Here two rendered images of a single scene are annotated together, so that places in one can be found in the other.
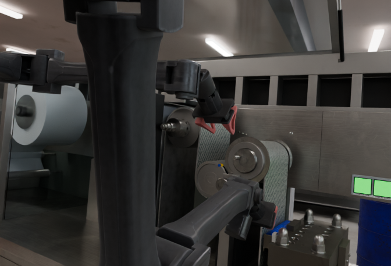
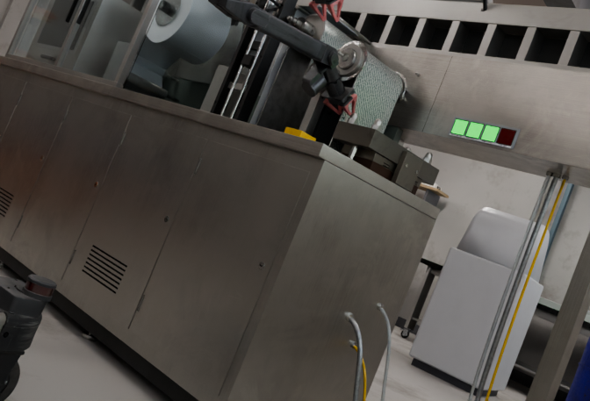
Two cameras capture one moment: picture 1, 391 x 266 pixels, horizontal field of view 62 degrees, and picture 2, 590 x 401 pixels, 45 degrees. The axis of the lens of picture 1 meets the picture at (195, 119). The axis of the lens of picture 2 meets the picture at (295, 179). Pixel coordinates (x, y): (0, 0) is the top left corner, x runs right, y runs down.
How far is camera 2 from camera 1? 1.62 m
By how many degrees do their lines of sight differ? 13
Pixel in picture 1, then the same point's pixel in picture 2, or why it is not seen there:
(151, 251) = not seen: outside the picture
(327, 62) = (471, 10)
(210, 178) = not seen: hidden behind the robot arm
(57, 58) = not seen: outside the picture
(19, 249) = (137, 96)
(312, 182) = (420, 123)
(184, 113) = (314, 19)
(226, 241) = (307, 119)
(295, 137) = (420, 79)
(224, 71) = (380, 8)
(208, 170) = not seen: hidden behind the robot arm
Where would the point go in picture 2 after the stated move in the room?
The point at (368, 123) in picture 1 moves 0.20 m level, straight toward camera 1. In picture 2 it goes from (484, 70) to (460, 45)
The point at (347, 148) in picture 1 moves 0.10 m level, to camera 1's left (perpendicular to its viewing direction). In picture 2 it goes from (460, 92) to (433, 82)
